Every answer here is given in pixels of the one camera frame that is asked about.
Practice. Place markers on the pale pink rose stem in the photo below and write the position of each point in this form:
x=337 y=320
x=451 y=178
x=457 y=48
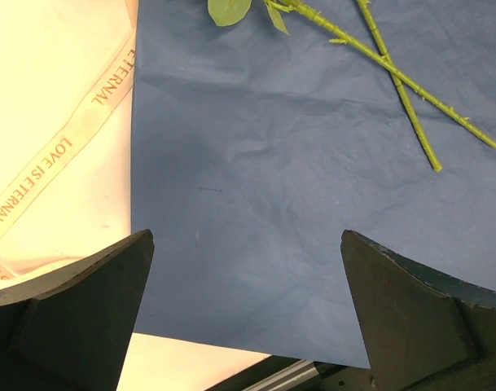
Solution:
x=401 y=90

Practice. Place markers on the cream printed ribbon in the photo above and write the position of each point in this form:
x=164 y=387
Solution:
x=66 y=88

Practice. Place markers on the peach rose stem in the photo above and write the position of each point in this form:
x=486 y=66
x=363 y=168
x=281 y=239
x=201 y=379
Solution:
x=228 y=13

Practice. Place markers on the blue wrapping paper sheet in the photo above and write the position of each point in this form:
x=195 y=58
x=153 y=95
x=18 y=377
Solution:
x=254 y=150

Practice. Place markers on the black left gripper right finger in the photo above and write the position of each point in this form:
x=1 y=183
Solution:
x=422 y=329

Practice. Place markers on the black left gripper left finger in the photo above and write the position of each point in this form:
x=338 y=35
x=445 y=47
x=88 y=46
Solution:
x=69 y=329

